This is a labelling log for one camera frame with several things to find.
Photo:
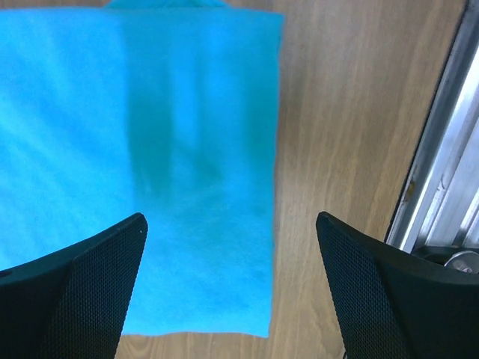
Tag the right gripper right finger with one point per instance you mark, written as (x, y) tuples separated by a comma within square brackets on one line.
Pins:
[(391, 304)]

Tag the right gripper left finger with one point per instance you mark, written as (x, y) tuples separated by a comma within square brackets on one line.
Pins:
[(72, 303)]

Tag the cyan t shirt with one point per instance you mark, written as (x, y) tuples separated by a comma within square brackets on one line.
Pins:
[(167, 108)]

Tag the aluminium frame rail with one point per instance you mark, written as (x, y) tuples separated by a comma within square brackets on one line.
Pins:
[(439, 202)]

